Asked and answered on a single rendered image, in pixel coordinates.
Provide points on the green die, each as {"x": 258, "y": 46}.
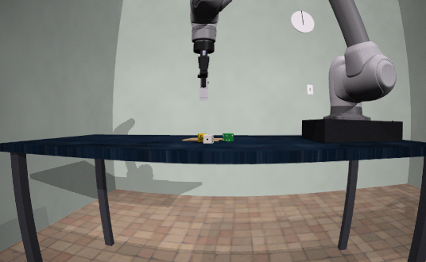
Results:
{"x": 228, "y": 137}

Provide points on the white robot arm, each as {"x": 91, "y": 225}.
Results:
{"x": 364, "y": 75}

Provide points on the yellow die with black pips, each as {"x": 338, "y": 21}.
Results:
{"x": 200, "y": 137}

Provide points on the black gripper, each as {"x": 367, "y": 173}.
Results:
{"x": 203, "y": 48}

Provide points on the white die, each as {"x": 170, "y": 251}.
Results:
{"x": 208, "y": 138}

